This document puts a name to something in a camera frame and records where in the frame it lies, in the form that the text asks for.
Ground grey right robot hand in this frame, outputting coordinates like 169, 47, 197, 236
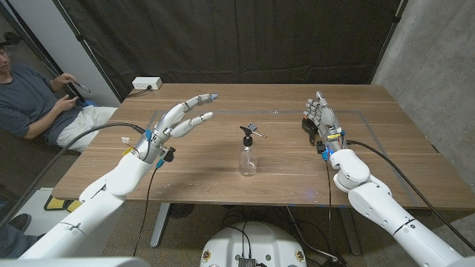
303, 90, 348, 154

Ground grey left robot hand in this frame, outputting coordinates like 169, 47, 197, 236
133, 93, 219, 165

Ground clear soap dispenser black pump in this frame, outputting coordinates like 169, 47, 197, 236
238, 125, 259, 177

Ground big black clip orange tip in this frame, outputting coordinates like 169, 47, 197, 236
301, 116, 319, 145

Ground white power strip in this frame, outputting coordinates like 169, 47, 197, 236
131, 76, 163, 91

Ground grey tape outline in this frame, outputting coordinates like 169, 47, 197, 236
146, 109, 422, 208

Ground small grey spring clip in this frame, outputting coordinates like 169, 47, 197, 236
247, 123, 268, 139

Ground black pen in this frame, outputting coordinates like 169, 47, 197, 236
72, 80, 92, 93

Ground black fabric backdrop curtain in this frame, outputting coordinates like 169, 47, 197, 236
55, 0, 404, 99

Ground black backdrop stand pole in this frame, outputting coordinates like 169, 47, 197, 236
370, 0, 409, 85
51, 0, 123, 103

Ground white table leg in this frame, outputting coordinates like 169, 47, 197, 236
150, 202, 171, 248

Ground grey table leg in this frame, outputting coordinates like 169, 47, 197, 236
339, 207, 363, 257

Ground yellow black floor item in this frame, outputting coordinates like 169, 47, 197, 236
44, 195, 83, 213

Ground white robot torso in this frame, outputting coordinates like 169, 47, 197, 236
200, 221, 308, 267

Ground person in blue t-shirt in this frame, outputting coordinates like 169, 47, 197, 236
0, 31, 119, 153

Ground person in blue jeans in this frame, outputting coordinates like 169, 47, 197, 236
0, 213, 46, 260

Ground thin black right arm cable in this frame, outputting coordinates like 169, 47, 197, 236
325, 159, 333, 238

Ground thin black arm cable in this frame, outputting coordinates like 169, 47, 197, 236
132, 166, 159, 257
325, 159, 333, 238

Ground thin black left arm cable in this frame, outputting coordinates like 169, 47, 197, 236
132, 166, 159, 257

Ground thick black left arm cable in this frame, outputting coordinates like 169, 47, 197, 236
0, 122, 146, 229

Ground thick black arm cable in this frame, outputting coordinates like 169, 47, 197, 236
345, 139, 475, 253
0, 122, 146, 229

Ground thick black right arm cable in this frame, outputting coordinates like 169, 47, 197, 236
345, 139, 475, 253

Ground black floor cables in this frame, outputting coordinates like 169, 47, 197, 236
221, 205, 348, 267

